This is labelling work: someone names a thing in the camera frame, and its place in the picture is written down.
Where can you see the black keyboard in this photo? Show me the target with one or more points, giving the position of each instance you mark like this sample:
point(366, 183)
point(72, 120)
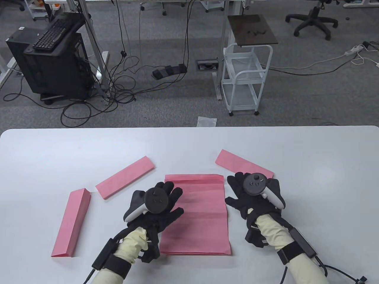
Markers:
point(50, 35)

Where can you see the black computer tower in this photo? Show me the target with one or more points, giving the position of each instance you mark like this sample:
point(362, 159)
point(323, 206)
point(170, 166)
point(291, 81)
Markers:
point(53, 74)

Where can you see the white utility trolley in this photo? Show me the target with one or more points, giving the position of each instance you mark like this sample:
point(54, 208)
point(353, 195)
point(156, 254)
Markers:
point(239, 94)

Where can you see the person's left hand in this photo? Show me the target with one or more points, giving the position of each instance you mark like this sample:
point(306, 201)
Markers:
point(165, 220)

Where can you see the black and white controller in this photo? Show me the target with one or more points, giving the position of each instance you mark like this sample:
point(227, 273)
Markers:
point(157, 201)
point(254, 185)

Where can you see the brown wooden board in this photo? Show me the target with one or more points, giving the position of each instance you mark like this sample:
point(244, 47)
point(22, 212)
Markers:
point(242, 38)

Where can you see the black office chair base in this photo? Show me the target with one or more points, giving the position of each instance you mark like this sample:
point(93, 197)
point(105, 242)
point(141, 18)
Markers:
point(312, 19)

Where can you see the white desk foot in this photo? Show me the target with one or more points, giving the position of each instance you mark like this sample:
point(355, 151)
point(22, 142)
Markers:
point(6, 74)
point(361, 3)

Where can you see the clear plastic bag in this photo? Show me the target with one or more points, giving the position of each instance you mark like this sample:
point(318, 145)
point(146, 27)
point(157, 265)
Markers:
point(207, 122)

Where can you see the black power adapter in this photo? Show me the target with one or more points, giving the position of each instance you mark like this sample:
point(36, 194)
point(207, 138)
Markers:
point(366, 44)

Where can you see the metal floor socket box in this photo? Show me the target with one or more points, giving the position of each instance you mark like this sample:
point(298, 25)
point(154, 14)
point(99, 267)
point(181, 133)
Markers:
point(207, 65)

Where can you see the white trolley base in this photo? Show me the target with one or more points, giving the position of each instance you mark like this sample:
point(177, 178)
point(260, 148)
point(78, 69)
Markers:
point(211, 4)

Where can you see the black foot pedal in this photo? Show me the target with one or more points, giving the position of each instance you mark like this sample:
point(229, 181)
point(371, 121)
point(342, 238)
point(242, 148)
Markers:
point(168, 71)

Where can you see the black chair caster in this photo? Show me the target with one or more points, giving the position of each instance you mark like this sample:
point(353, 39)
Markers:
point(17, 4)

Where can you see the white shelf cart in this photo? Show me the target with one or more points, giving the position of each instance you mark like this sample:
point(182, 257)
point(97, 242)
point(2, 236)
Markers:
point(35, 11)

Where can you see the person's right hand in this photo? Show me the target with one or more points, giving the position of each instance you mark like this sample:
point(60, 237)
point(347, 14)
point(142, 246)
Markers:
point(248, 204)

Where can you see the grey desk leg frame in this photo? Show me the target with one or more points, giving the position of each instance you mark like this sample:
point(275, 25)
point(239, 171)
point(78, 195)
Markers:
point(91, 38)

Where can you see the person's right forearm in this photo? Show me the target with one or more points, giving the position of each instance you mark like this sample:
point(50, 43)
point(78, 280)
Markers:
point(272, 233)

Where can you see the white power strip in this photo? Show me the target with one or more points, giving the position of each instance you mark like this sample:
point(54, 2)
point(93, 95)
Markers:
point(353, 50)

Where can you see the person's left forearm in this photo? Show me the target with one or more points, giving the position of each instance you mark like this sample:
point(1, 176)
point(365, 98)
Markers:
point(133, 242)

